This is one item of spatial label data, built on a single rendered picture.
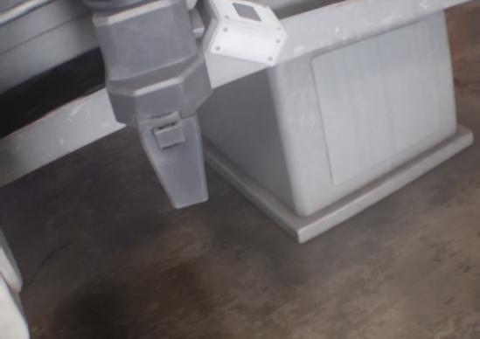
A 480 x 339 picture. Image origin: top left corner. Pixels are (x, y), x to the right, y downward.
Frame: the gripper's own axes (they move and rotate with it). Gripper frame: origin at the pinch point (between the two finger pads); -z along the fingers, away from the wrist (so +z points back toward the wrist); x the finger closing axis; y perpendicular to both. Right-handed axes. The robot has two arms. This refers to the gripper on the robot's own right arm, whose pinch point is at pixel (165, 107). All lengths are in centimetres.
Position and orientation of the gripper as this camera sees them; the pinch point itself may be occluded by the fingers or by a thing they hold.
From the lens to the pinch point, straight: 40.4
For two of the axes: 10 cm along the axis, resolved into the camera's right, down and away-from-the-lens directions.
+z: -1.6, -7.4, -6.6
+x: -2.3, -6.2, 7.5
